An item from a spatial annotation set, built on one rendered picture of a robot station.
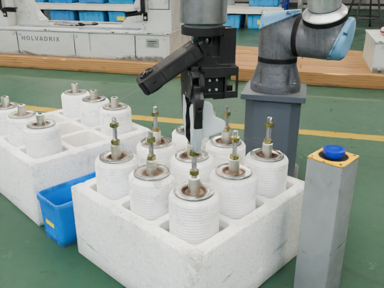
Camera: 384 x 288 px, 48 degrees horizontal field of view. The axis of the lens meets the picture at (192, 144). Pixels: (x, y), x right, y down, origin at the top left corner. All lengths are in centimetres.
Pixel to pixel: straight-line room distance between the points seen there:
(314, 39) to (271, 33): 13
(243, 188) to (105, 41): 232
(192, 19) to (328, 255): 51
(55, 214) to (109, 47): 208
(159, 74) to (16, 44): 277
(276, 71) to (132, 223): 65
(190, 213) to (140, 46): 226
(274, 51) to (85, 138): 62
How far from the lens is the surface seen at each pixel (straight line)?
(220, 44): 71
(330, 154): 82
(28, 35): 335
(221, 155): 100
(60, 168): 120
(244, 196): 86
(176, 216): 79
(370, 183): 150
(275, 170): 94
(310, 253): 91
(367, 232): 123
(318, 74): 270
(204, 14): 68
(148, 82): 69
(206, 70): 70
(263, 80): 129
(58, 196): 118
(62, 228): 110
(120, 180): 94
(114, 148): 95
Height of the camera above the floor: 63
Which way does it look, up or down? 22 degrees down
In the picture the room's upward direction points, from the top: straight up
